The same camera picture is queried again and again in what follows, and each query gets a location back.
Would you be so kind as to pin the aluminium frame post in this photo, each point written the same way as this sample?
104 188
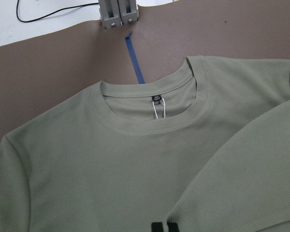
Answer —
115 13

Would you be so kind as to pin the sage green long-sleeve shirt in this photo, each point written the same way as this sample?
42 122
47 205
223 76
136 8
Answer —
209 143

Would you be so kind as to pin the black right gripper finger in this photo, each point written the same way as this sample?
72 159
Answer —
162 223

